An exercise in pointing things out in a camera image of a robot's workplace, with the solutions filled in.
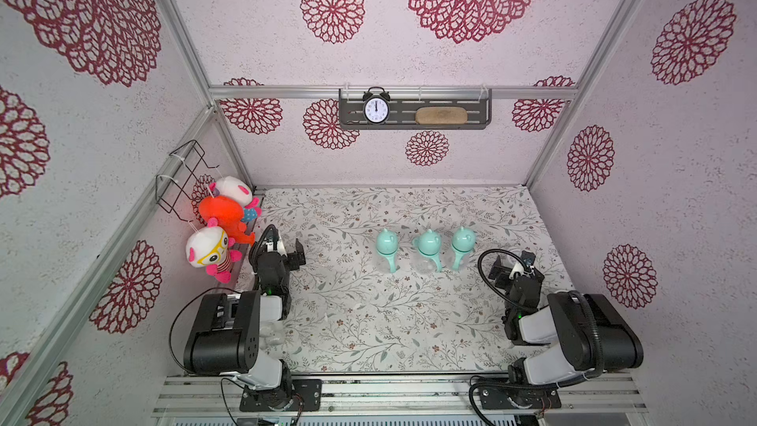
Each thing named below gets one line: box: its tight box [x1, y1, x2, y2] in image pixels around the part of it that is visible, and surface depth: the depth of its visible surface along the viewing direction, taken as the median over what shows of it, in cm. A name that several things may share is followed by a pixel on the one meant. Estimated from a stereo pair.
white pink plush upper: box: [208, 175, 263, 210], surface depth 96 cm
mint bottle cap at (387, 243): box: [375, 227, 400, 256], surface depth 85 cm
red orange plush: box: [199, 195, 256, 247], surface depth 91 cm
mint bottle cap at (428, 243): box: [412, 228, 441, 257], surface depth 86 cm
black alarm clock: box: [362, 85, 391, 126], surface depth 92 cm
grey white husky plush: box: [259, 321, 286, 351], surface depth 80 cm
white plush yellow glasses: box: [185, 217, 243, 284], surface depth 82 cm
